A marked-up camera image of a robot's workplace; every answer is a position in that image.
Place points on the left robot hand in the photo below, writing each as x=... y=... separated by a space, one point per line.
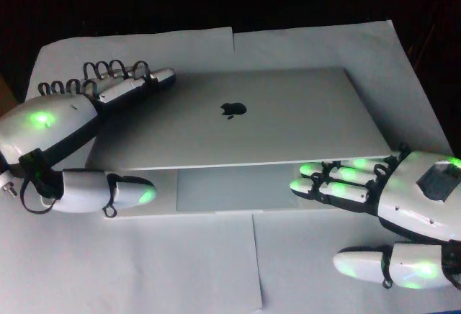
x=54 y=123

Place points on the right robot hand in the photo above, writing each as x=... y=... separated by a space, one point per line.
x=407 y=198

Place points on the silver laptop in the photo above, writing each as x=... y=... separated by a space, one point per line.
x=252 y=130

